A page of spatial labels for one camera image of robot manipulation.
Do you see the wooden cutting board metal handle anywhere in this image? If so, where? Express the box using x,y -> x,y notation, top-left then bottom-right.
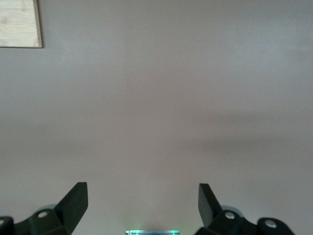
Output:
0,0 -> 43,48

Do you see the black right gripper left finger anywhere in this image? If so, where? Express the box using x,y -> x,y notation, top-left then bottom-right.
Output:
0,182 -> 89,235

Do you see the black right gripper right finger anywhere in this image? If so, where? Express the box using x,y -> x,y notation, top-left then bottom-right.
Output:
195,183 -> 294,235

